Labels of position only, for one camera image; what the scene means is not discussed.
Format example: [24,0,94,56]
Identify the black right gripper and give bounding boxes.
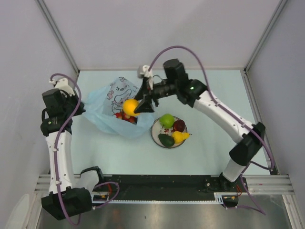
[134,78,178,113]

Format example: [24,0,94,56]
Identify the yellow fake lemon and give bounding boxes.
[122,99,140,117]

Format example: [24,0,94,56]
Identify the red fake cherry bunch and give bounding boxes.
[113,112,138,124]

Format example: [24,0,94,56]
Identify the green fake apple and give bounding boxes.
[159,114,175,128]

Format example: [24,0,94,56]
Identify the round printed white plate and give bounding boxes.
[150,115,191,149]

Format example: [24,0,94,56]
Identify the light blue printed plastic bag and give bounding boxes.
[84,77,154,139]

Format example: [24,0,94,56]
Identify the dark brown fake mangosteen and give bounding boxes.
[173,119,185,132]

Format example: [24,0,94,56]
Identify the green fake avocado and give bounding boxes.
[158,134,175,148]

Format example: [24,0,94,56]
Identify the yellow fake fruit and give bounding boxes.
[171,131,191,144]

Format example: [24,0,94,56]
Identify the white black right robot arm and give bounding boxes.
[134,59,265,191]

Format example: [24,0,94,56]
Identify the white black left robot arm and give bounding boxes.
[41,88,105,220]

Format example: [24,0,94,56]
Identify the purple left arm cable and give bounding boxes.
[50,73,120,226]

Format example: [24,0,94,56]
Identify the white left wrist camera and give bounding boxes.
[49,78,75,96]

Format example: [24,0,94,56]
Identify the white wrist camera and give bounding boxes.
[137,65,153,90]
[49,78,75,96]

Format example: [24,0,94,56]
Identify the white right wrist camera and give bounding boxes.
[137,65,153,90]

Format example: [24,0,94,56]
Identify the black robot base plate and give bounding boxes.
[95,175,247,205]

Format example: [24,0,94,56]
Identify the white slotted cable duct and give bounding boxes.
[214,193,225,205]

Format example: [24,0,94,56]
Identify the aluminium frame rail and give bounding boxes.
[244,175,295,195]

